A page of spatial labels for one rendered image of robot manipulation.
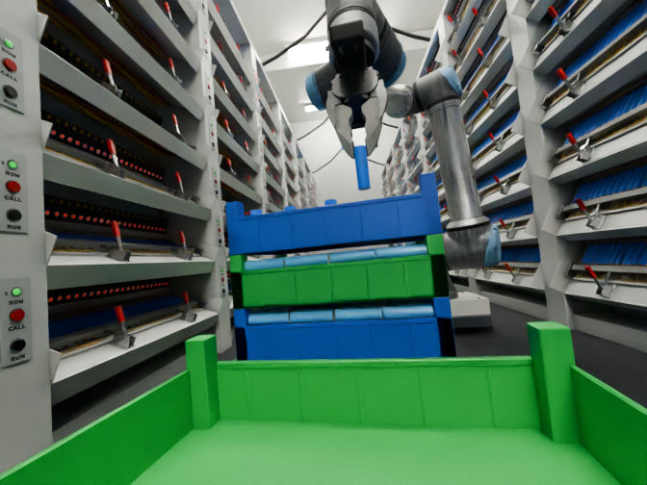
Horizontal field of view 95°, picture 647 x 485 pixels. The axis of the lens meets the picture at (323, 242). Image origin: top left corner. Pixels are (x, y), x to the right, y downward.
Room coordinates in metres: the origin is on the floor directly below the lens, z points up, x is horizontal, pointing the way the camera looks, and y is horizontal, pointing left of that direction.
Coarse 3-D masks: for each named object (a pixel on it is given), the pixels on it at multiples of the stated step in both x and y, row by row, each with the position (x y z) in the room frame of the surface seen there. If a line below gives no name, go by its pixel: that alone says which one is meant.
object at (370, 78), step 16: (368, 48) 0.47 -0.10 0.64; (336, 64) 0.50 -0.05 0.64; (368, 64) 0.50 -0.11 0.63; (336, 80) 0.46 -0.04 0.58; (352, 80) 0.45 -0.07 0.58; (368, 80) 0.44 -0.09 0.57; (336, 96) 0.45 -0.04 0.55; (352, 96) 0.45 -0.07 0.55; (368, 96) 0.45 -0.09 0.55; (352, 112) 0.48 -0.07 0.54; (352, 128) 0.51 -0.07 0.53
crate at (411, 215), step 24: (432, 192) 0.38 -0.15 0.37; (240, 216) 0.44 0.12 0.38; (264, 216) 0.43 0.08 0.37; (288, 216) 0.42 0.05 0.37; (312, 216) 0.41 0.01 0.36; (336, 216) 0.40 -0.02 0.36; (360, 216) 0.40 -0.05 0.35; (384, 216) 0.39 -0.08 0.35; (408, 216) 0.38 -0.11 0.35; (432, 216) 0.38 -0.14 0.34; (240, 240) 0.44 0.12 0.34; (264, 240) 0.43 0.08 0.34; (288, 240) 0.42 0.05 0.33; (312, 240) 0.41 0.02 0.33; (336, 240) 0.40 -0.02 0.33; (360, 240) 0.40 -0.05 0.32; (384, 240) 0.41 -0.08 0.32; (408, 240) 0.48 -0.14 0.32
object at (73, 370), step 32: (96, 288) 0.76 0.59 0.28; (128, 288) 0.87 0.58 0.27; (160, 288) 1.02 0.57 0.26; (64, 320) 0.66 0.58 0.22; (96, 320) 0.70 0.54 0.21; (128, 320) 0.74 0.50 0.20; (160, 320) 0.84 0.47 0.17; (192, 320) 0.92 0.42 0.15; (64, 352) 0.56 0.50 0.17; (96, 352) 0.61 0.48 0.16; (128, 352) 0.65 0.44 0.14; (64, 384) 0.51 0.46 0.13
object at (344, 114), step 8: (336, 112) 0.45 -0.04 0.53; (344, 112) 0.44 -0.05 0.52; (336, 120) 0.44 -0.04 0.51; (344, 120) 0.44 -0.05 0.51; (352, 120) 0.45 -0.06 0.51; (336, 128) 0.44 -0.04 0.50; (344, 128) 0.44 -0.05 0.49; (344, 136) 0.43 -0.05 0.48; (352, 136) 0.45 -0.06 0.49; (344, 144) 0.44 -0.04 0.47; (352, 144) 0.43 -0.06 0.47; (352, 152) 0.43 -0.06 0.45
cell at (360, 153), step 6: (354, 150) 0.43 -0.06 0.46; (360, 150) 0.42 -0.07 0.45; (366, 150) 0.43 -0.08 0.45; (354, 156) 0.43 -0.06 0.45; (360, 156) 0.42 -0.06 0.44; (366, 156) 0.42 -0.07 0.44; (360, 162) 0.42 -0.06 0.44; (366, 162) 0.42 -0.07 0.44; (360, 168) 0.42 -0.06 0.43; (366, 168) 0.42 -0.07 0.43; (360, 174) 0.42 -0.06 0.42; (366, 174) 0.42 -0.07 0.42; (360, 180) 0.42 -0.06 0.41; (366, 180) 0.42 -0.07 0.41; (360, 186) 0.42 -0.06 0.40; (366, 186) 0.42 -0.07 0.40
